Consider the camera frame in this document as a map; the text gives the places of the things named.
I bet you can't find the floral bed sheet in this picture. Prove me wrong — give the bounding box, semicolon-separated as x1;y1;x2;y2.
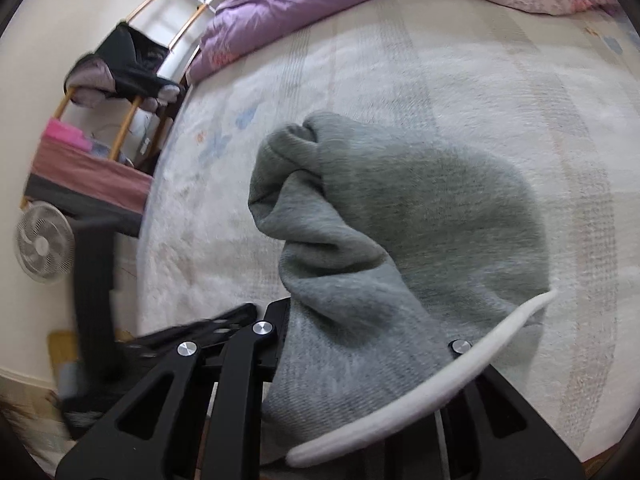
138;0;639;458

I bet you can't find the white standing fan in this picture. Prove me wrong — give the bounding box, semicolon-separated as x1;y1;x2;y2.
14;202;75;284

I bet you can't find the black garment on rack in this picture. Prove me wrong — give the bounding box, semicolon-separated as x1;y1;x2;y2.
63;22;183;113

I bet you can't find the wooden clothes rack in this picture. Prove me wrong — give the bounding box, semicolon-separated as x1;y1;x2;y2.
20;0;214;214

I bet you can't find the grey hoodie with white drawstring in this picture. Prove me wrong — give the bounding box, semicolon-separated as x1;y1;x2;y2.
248;113;554;468

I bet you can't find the pink red fabric pile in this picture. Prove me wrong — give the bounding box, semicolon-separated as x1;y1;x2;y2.
24;118;153;237

